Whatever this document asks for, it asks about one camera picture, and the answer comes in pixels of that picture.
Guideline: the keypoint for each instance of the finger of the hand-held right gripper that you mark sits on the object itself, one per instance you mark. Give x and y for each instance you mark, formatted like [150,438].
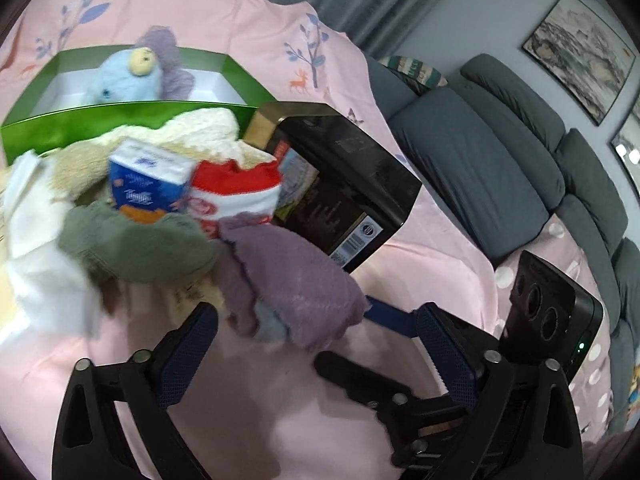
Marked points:
[390,317]
[360,375]

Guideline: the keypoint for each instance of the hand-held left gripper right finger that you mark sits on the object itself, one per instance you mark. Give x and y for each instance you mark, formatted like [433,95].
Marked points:
[445,355]

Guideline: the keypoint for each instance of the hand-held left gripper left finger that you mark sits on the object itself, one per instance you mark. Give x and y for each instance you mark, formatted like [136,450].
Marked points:
[185,355]

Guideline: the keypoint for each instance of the purple towel cloth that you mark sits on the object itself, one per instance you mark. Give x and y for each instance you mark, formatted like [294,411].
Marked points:
[290,270]

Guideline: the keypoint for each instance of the grey-green cloth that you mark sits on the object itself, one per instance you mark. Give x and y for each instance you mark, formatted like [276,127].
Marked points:
[140,245]

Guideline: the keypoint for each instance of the red and white sock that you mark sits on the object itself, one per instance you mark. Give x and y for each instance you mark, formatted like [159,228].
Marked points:
[230,185]

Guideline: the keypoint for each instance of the blue tissue packet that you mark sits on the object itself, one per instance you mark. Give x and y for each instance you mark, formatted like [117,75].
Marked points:
[145,180]

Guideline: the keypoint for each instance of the cream fleece towel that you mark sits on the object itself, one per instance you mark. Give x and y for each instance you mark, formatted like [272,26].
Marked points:
[200,127]

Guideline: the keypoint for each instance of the green cardboard box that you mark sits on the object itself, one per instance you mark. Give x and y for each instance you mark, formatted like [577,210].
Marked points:
[75,125]

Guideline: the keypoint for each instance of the light blue cloth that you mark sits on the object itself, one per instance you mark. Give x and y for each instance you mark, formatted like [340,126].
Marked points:
[272,327]

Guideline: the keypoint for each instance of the black glossy box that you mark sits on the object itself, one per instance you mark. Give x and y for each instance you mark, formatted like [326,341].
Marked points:
[350,160]

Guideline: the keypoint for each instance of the small colourful packet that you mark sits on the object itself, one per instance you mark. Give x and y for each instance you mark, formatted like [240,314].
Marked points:
[295,175]

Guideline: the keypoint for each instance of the grey sofa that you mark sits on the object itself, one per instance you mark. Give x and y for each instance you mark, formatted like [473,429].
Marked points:
[475,160]

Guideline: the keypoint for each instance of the small framed picture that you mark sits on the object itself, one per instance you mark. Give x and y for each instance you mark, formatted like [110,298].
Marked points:
[630,150]

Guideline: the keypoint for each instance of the patterned pillow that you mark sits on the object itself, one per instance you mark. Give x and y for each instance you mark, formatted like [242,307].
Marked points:
[415,70]

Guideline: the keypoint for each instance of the large framed landscape painting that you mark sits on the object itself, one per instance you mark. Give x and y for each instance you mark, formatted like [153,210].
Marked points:
[580,50]

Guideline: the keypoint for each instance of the light blue plush toy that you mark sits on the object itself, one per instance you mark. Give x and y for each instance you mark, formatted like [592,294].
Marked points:
[120,82]

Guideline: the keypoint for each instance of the pink printed bedsheet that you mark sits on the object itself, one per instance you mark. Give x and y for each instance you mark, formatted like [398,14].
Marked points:
[300,35]

